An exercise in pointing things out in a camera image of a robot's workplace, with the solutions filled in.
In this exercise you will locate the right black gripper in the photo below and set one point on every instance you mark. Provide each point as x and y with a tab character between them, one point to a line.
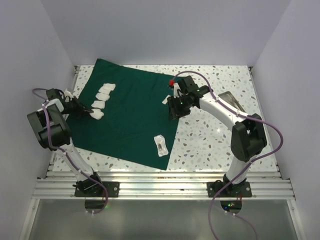
174	109

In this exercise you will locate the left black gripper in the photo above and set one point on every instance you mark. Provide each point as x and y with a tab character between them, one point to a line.
82	111

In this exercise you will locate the white gauze pad bottom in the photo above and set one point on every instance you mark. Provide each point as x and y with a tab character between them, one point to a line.
96	113

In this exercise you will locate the clear plastic blister pack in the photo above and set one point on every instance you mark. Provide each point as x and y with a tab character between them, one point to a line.
160	143

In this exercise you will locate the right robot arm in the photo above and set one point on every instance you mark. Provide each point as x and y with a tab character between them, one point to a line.
248	137

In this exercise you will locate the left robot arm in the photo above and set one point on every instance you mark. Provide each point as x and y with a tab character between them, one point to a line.
52	132

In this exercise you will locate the green surgical cloth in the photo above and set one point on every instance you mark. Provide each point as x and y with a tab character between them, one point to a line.
133	115

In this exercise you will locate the small white paper packet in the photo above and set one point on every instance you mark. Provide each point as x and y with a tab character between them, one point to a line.
165	101

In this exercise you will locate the metal instrument tray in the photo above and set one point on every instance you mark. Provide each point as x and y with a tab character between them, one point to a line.
231	100

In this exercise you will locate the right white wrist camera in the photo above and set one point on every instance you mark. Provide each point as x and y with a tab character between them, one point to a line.
176	89

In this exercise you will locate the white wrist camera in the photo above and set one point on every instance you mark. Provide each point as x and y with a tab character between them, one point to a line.
176	89
68	94

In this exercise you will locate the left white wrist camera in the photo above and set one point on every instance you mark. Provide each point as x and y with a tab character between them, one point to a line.
68	94

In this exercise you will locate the aluminium mounting rail frame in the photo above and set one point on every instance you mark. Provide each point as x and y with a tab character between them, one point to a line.
171	203

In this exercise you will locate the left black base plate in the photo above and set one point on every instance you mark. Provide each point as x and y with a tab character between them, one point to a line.
112	188

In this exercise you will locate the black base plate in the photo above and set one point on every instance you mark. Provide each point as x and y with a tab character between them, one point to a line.
232	191
112	188

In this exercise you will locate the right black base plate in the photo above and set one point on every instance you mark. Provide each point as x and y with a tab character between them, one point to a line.
232	191

